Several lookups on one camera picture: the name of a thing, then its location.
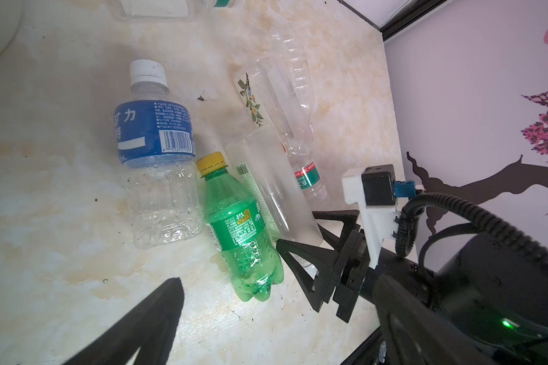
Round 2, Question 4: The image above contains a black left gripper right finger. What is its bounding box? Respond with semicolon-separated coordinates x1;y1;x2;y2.
373;275;493;365

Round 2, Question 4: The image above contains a black corner frame post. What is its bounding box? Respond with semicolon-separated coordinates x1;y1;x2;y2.
338;0;448;42

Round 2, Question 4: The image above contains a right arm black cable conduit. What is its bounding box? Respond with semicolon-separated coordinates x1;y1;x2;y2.
394;191;548;279

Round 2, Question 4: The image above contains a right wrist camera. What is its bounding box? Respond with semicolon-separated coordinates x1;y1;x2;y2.
342;164;424;269

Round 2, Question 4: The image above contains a small water bottle blue label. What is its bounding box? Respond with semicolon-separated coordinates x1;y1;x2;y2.
114;59;202;249

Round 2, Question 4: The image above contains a green soda bottle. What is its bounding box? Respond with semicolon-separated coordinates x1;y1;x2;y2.
196;152;284;302

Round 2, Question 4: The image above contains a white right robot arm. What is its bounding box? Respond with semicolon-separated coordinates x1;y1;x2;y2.
277;210;548;364

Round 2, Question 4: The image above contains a clear bottle green red label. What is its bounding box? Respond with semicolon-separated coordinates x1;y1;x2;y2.
234;56;328;204

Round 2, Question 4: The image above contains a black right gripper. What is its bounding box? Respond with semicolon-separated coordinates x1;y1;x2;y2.
276;209;393;323

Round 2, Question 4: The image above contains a tall frosted clear bottle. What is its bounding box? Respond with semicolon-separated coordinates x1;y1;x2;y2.
226;126;323;246

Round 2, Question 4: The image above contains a square clear bottle green label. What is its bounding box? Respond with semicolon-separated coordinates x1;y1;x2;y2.
107;0;244;21

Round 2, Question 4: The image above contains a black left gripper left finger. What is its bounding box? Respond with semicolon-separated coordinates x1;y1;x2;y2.
66;278;185;364

